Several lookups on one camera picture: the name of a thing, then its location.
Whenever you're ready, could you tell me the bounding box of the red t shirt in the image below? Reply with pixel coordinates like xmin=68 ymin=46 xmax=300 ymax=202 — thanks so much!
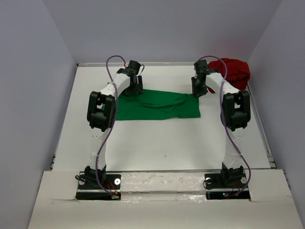
xmin=208 ymin=58 xmax=251 ymax=91

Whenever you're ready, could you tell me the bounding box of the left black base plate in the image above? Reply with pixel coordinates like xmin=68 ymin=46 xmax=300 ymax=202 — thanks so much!
xmin=75 ymin=173 xmax=122 ymax=201

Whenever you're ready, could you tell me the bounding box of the green t shirt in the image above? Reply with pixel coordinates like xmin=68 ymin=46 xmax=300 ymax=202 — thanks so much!
xmin=116 ymin=89 xmax=201 ymax=121

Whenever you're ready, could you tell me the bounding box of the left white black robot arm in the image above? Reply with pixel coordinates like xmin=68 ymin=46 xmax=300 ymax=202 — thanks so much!
xmin=75 ymin=60 xmax=145 ymax=194

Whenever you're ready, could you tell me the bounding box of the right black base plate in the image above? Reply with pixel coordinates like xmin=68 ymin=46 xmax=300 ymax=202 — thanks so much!
xmin=203 ymin=173 xmax=250 ymax=200

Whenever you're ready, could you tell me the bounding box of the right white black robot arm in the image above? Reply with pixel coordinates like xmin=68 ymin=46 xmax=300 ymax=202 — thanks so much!
xmin=191 ymin=59 xmax=251 ymax=190

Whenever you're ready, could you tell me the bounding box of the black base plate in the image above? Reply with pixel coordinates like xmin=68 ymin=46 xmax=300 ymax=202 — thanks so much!
xmin=203 ymin=173 xmax=250 ymax=200
xmin=75 ymin=173 xmax=122 ymax=201

